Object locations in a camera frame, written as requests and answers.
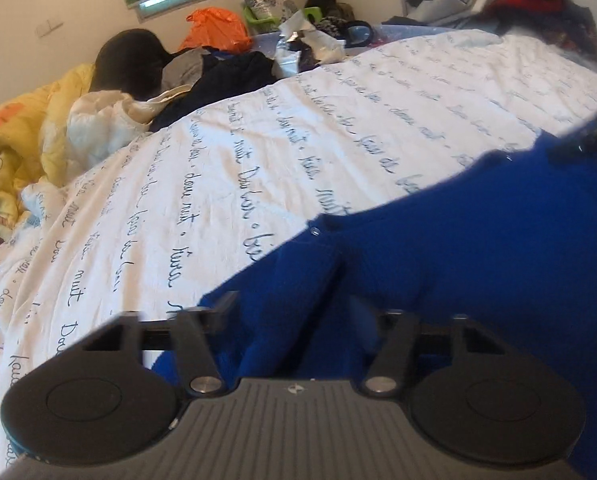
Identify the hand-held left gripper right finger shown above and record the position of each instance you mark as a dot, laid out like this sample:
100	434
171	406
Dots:
398	332

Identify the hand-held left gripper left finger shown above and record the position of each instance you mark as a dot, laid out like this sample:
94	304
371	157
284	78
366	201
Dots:
223	307

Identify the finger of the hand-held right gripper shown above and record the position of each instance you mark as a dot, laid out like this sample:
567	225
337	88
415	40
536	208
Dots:
586	141

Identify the blue beaded sweater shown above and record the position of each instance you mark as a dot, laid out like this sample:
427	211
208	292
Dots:
478	270

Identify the white script-print bed sheet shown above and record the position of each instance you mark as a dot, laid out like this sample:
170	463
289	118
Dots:
228	170

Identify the white quilted cloth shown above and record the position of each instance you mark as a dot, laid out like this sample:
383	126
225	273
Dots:
98	127

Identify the dark navy cloth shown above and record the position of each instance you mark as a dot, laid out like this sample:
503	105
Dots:
228	85

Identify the grey cloth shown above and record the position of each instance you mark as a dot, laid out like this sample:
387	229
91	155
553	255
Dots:
183	70

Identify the yellow printed quilt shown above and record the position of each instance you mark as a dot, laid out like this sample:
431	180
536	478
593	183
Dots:
23	140

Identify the black hat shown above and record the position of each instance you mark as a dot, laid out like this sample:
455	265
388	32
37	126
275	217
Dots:
126	62

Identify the crumpled white paper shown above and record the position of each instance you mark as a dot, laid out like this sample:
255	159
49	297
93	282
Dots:
306	42

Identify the orange plastic bag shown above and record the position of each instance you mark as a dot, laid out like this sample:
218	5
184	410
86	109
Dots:
218	30

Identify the dark plush toy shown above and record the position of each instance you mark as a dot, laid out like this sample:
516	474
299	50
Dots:
331	4

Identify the green plastic item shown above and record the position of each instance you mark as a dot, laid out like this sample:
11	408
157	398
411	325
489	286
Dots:
312	12

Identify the floral pillow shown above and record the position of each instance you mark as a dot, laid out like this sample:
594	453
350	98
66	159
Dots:
268	0

